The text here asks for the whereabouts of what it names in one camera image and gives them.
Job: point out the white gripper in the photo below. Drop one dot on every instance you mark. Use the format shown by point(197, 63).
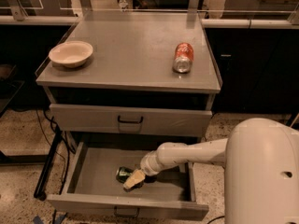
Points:
point(149, 164)

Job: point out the green soda can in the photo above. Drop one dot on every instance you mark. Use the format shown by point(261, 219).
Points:
point(123, 173)

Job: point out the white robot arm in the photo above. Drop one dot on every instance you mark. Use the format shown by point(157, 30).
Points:
point(260, 158)

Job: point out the open middle drawer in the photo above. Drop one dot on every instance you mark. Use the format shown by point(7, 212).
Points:
point(92, 187)

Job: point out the closed top drawer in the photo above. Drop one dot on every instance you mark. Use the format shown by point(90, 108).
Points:
point(117, 119)

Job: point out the grey drawer cabinet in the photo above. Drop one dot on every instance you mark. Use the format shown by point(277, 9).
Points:
point(132, 66)

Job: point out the red soda can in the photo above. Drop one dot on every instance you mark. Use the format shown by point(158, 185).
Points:
point(183, 58)

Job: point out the white bowl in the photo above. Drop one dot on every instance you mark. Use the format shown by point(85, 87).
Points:
point(71, 54)

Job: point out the clear water bottle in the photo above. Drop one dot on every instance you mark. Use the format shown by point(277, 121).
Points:
point(123, 4)

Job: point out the white horizontal rail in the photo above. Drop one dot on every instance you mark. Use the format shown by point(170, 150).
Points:
point(249, 24)

